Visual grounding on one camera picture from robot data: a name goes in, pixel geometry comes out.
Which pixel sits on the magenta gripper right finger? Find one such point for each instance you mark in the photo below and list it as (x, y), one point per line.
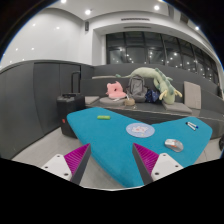
(153, 166)

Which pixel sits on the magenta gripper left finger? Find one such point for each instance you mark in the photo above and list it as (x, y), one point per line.
(71, 166)

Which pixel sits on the round light blue mouse pad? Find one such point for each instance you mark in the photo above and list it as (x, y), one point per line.
(140, 130)

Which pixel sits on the grey computer mouse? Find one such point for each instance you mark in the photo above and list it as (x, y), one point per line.
(174, 145)

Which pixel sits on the green marker pen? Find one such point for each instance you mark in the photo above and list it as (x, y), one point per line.
(101, 117)

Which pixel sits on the black rolling suitcase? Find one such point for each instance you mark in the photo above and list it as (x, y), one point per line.
(66, 104)

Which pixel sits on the grey seat cushion right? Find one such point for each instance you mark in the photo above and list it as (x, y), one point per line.
(177, 107)

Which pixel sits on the dark blue bag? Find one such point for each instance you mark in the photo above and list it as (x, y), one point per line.
(152, 96)

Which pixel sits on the grey round seat cushion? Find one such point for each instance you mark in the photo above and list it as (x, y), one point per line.
(111, 102)

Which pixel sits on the grey backpack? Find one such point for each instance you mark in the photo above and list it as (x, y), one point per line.
(136, 89)

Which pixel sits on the pink plush cushion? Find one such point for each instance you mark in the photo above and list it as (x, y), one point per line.
(115, 90)

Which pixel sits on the green dragon plush toy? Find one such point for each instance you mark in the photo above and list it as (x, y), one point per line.
(161, 82)

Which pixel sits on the wall mounted speaker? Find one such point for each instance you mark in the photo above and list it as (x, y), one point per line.
(86, 26)

